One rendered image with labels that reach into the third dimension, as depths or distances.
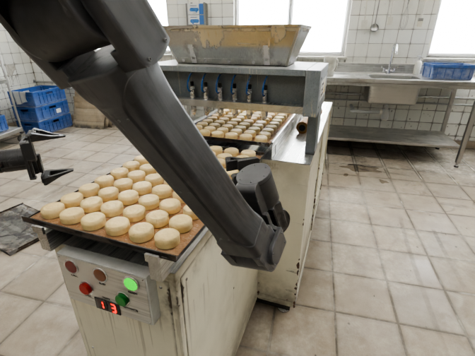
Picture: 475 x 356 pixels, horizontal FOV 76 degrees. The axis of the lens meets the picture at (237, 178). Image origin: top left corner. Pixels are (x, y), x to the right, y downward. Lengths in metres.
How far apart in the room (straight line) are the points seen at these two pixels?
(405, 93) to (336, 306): 2.55
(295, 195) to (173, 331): 0.71
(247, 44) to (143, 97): 0.96
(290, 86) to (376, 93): 2.53
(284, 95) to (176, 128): 0.95
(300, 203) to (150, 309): 0.76
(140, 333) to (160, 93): 0.69
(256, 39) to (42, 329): 1.63
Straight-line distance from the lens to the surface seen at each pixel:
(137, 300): 0.74
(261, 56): 1.22
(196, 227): 0.69
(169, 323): 0.80
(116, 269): 0.72
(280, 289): 1.58
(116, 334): 0.96
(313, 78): 1.12
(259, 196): 0.47
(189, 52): 1.33
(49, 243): 0.82
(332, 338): 1.68
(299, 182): 1.24
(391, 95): 3.73
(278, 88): 1.23
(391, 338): 1.77
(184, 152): 0.31
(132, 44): 0.24
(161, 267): 0.64
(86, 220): 0.74
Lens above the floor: 1.28
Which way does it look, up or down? 25 degrees down
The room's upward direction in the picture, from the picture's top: straight up
